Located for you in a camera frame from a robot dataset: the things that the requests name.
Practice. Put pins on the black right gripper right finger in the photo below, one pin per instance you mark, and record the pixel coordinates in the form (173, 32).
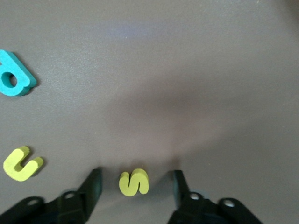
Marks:
(191, 210)

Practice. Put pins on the yellow letter u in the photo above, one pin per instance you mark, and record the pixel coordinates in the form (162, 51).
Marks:
(22, 171)

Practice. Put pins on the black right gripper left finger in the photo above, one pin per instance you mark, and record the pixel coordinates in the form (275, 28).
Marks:
(77, 205)

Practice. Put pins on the teal letter p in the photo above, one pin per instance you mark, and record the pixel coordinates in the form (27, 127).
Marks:
(14, 67)

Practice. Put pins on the yellow letter s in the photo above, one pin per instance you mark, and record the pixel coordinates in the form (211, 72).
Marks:
(134, 183)

